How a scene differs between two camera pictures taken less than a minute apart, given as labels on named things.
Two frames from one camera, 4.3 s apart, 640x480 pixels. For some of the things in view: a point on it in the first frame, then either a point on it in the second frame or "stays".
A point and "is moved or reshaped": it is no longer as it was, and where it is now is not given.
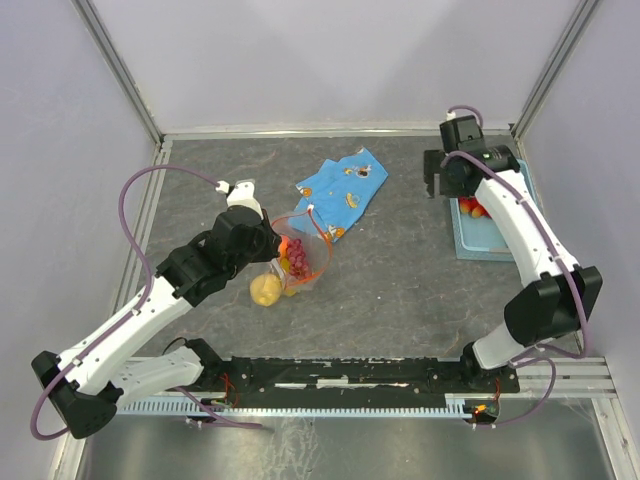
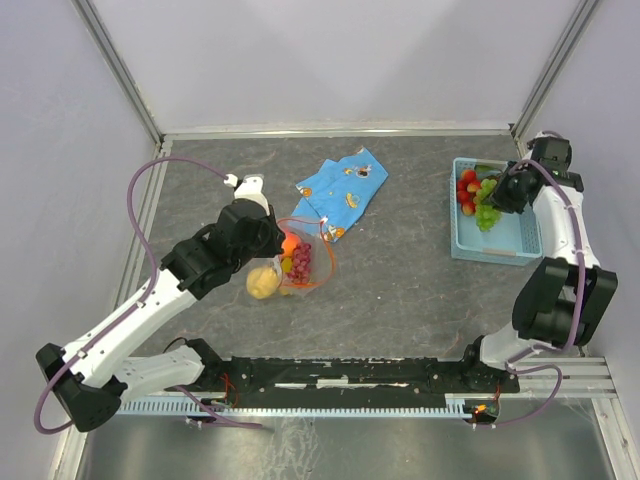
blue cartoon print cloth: [341, 193] stays
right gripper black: [433, 160] -> [498, 198]
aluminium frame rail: [320, 131] stays
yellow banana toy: [284, 263] stays
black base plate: [344, 382] stays
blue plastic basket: [481, 239] stays
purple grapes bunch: [299, 264] is moved or reshaped
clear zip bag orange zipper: [305, 250] is moved or reshaped
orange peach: [283, 247] is moved or reshaped
